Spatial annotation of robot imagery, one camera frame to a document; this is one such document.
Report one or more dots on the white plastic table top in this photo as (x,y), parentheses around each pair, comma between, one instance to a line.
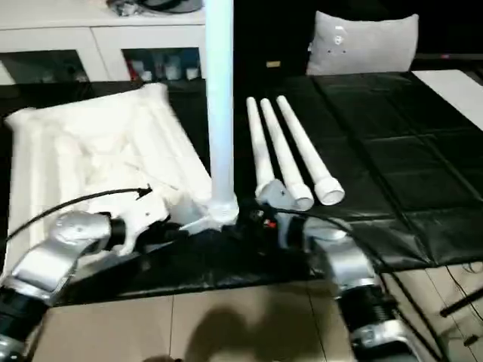
(94,151)

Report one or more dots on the white plastic table leg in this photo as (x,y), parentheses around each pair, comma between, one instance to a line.
(283,151)
(220,94)
(256,139)
(309,151)

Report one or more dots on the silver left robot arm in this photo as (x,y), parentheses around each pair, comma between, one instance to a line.
(45,260)

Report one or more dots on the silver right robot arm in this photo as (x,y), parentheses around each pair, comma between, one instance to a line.
(347,256)

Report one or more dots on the dark robot foot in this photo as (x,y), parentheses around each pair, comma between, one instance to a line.
(162,359)

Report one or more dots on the black work mat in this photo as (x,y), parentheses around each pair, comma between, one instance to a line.
(396,151)

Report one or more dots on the small white jar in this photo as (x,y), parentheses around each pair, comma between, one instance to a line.
(145,75)
(192,74)
(172,72)

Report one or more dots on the red packet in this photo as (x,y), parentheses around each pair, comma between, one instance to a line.
(132,69)

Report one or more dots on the black cabinet with gold label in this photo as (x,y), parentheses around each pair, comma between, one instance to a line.
(271,34)

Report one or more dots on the grey cushion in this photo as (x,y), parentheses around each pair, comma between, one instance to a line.
(362,45)

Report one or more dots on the black floor stand bar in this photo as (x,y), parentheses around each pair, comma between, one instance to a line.
(460,303)

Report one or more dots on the white sideboard cabinet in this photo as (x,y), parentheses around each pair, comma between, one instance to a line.
(56,37)

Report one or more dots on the black round helmet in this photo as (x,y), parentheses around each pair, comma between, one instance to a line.
(170,4)

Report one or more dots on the black crumpled bundle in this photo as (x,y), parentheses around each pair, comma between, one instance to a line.
(120,7)

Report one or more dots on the white flat board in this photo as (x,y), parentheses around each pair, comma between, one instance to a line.
(453,90)

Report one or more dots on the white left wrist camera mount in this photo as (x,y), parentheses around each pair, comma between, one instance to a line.
(147,211)

